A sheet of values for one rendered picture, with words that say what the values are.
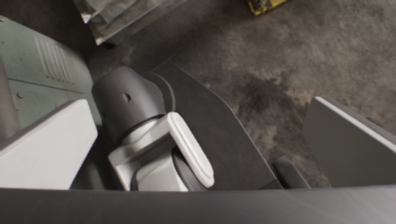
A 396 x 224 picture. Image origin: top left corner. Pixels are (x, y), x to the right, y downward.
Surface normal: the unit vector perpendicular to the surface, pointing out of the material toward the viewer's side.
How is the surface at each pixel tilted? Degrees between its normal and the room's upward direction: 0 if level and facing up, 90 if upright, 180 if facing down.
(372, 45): 0
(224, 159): 0
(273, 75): 0
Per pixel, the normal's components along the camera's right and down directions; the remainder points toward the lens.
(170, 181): -0.42, -0.46
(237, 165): -0.19, -0.06
